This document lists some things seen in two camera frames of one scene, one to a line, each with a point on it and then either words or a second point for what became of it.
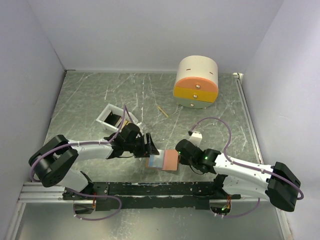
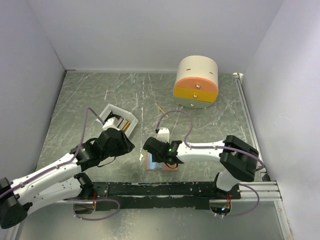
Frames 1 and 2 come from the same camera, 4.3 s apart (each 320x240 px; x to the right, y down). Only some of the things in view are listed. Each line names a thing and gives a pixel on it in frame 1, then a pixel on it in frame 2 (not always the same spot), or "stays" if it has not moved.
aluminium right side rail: x=246 y=107 stays
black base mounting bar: x=185 y=195 stays
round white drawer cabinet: x=196 y=83 stays
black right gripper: x=183 y=161 → x=156 y=159
